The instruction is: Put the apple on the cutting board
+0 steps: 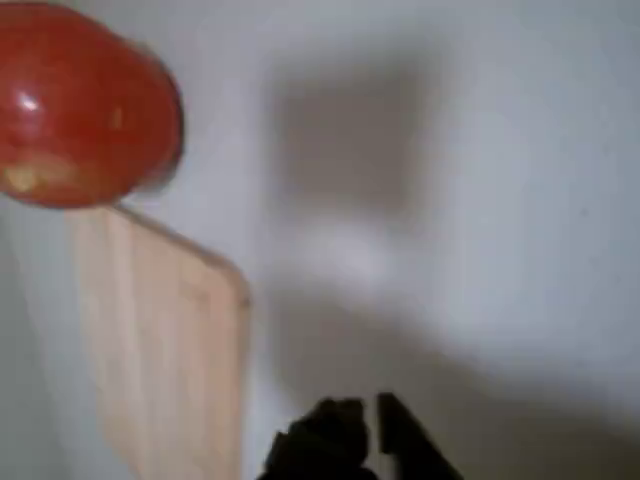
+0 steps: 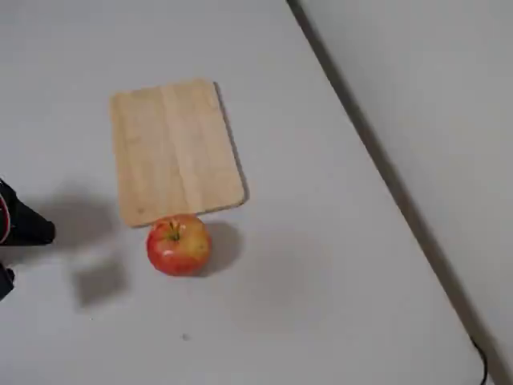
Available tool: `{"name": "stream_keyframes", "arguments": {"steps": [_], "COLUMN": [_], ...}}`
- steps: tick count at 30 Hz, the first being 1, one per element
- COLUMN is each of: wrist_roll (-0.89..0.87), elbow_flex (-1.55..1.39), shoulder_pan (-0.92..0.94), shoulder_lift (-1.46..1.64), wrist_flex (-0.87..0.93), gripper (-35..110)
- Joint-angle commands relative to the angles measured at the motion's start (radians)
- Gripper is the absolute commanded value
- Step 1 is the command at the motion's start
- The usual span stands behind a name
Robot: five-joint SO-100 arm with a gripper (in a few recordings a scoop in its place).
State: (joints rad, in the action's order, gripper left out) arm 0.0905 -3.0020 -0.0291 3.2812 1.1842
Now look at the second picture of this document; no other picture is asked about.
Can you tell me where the red yellow apple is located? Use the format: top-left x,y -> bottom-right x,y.
145,213 -> 212,278

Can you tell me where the wooden cutting board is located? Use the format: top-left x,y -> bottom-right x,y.
109,78 -> 248,229

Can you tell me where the black cable beside table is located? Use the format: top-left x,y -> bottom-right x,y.
469,338 -> 490,385

